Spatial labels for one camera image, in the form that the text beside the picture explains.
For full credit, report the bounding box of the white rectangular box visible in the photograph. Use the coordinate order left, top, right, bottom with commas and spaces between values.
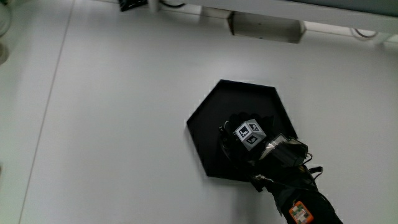
228, 11, 307, 44

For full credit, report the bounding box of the black hexagonal plate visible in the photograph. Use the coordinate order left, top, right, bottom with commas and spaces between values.
186, 78, 299, 183

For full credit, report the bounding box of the black cable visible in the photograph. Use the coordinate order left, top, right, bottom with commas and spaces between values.
159, 0, 187, 9

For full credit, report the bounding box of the grey cable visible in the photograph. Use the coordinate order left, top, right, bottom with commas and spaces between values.
350, 27, 379, 40

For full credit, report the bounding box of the black device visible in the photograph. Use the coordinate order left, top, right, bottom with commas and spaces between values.
118, 0, 149, 12

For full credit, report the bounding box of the orange sensor tag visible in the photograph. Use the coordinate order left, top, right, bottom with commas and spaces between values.
288, 200, 315, 224

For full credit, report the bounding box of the white frame beam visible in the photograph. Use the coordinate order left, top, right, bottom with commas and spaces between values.
148, 0, 398, 35

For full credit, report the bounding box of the person's right hand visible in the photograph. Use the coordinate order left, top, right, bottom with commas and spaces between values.
218, 112, 309, 169

